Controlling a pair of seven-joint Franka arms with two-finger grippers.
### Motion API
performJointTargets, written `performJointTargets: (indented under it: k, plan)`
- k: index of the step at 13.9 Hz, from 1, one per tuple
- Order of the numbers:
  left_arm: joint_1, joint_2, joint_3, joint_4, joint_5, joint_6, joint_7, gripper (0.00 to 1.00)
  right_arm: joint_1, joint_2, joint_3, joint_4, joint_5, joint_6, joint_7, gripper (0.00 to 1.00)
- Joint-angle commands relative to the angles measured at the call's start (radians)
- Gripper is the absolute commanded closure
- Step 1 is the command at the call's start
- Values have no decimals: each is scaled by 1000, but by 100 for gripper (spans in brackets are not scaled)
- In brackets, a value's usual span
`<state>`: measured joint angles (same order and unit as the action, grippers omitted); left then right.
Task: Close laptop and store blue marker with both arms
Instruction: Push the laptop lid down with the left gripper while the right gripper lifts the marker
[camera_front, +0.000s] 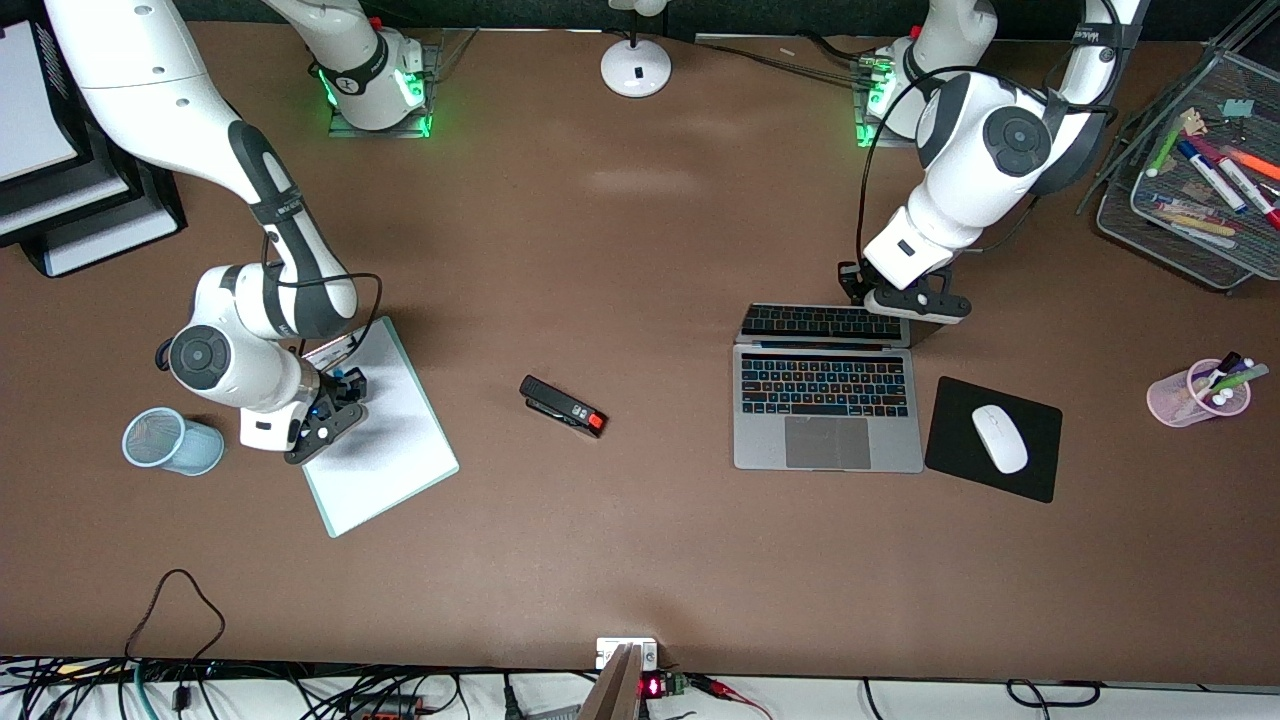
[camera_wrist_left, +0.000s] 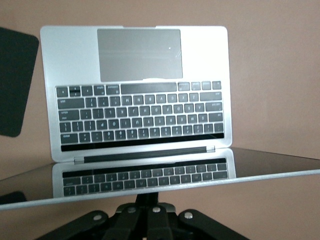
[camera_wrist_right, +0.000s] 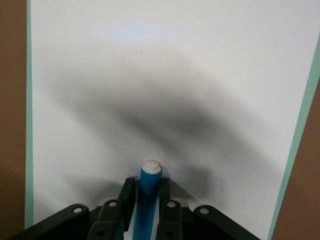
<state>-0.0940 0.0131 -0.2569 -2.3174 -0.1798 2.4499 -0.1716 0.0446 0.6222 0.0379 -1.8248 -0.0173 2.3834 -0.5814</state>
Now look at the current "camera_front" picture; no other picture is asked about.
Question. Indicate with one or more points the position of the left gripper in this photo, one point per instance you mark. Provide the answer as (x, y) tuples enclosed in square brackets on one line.
[(853, 283)]

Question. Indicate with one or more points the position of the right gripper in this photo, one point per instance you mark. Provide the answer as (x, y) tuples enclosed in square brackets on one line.
[(335, 393)]

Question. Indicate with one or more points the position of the silver laptop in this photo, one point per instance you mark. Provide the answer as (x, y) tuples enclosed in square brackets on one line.
[(830, 440)]

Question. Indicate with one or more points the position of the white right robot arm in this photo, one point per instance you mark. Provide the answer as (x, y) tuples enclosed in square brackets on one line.
[(150, 80)]

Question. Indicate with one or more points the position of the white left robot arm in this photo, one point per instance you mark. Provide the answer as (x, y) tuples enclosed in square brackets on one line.
[(960, 130)]

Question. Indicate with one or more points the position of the green marker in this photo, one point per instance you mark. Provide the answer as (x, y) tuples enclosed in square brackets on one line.
[(1168, 147)]

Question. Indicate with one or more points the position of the dark blue marker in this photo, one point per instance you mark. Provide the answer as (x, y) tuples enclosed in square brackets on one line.
[(1198, 163)]

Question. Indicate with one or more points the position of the black marker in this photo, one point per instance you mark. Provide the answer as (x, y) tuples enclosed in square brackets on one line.
[(1225, 365)]

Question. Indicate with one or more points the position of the white barrel blue marker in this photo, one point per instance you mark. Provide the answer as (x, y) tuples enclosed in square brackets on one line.
[(1233, 186)]

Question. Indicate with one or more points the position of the white barrel red marker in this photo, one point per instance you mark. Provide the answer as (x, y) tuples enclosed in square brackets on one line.
[(1260, 200)]

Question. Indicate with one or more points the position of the green clipboard with paper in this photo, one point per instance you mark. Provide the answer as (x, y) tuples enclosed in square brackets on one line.
[(390, 470)]

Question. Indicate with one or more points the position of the light blue mesh pen cup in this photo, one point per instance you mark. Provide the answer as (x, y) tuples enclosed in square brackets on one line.
[(190, 450)]

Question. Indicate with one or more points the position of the black mouse pad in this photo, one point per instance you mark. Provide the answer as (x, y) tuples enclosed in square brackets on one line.
[(950, 440)]

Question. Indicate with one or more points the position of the black stapler red tip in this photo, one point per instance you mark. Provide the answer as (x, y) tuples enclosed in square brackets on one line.
[(560, 403)]

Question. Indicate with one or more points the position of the white computer mouse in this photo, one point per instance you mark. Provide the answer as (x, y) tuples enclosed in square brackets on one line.
[(1000, 440)]

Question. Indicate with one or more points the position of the black stacked paper tray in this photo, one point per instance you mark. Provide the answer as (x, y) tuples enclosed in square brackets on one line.
[(150, 215)]

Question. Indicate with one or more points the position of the white round lamp base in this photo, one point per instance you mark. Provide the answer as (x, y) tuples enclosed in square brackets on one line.
[(636, 70)]

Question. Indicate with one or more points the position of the black hub orange ports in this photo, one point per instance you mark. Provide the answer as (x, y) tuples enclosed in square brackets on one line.
[(385, 710)]

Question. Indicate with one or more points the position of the pink mesh pen cup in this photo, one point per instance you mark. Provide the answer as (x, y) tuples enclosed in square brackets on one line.
[(1170, 400)]

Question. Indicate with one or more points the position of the yellow pencil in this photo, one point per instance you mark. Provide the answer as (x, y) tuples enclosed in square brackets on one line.
[(1195, 222)]

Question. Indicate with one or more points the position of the small wooden piece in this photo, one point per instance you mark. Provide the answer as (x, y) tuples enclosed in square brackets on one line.
[(1194, 121)]

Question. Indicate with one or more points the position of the light green highlighter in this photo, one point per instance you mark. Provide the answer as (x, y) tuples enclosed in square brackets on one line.
[(1245, 378)]

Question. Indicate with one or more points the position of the orange highlighter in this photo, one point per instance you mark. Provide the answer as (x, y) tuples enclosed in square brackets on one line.
[(1250, 162)]

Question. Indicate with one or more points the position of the teal binder clip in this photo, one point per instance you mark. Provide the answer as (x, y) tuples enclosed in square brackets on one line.
[(1238, 108)]

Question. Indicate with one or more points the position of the red display circuit module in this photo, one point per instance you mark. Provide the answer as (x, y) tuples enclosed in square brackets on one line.
[(655, 687)]

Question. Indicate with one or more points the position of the white mounting bracket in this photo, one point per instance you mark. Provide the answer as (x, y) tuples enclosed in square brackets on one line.
[(605, 648)]

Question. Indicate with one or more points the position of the aluminium profile post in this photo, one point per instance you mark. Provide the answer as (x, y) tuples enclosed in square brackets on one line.
[(610, 690)]

